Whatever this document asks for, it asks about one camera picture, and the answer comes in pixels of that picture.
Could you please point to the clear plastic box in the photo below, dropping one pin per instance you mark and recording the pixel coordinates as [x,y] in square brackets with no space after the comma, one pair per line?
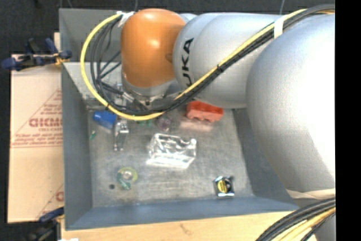
[172,151]

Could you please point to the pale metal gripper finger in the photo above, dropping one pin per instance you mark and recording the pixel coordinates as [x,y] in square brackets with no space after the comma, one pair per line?
[116,140]
[123,135]

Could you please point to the red plastic toy brick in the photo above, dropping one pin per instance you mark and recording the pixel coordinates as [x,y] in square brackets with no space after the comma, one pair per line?
[203,112]

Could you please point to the blue block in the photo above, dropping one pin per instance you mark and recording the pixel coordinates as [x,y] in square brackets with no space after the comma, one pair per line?
[103,118]

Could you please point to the grey metal bin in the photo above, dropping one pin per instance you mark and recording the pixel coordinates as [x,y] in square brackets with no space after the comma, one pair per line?
[169,186]

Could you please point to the small clear purple object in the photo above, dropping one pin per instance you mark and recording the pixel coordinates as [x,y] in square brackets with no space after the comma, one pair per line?
[164,123]

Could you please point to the small green object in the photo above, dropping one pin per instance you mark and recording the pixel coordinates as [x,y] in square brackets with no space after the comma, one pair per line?
[92,136]

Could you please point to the black and yellow tape measure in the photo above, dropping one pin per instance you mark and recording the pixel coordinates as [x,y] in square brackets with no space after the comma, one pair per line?
[224,186]

